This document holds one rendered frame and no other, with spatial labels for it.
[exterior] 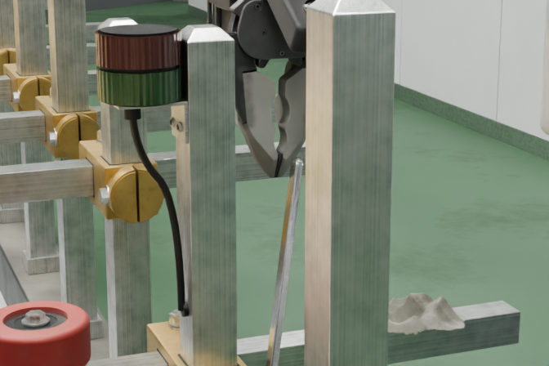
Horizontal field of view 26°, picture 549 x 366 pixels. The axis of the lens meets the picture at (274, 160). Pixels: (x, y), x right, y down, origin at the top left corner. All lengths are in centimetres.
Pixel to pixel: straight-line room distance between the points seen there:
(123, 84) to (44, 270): 85
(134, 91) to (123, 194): 27
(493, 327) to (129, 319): 34
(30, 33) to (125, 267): 52
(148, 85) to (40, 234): 83
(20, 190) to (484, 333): 44
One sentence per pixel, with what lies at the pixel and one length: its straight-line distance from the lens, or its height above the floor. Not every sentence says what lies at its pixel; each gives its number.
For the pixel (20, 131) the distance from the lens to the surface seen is 138.
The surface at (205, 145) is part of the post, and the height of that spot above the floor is 104.
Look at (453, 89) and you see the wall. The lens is 593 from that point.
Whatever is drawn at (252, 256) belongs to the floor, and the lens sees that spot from 387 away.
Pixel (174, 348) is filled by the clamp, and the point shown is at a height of 87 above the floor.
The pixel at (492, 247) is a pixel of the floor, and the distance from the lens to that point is 403.
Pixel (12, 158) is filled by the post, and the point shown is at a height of 80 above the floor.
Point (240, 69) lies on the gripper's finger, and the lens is 92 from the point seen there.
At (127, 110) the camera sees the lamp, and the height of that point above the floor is 107.
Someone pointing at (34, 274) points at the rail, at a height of 70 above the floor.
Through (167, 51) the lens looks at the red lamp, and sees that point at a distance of 82.
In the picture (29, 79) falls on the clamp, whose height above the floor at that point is 97.
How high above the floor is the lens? 124
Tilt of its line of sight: 14 degrees down
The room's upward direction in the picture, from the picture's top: straight up
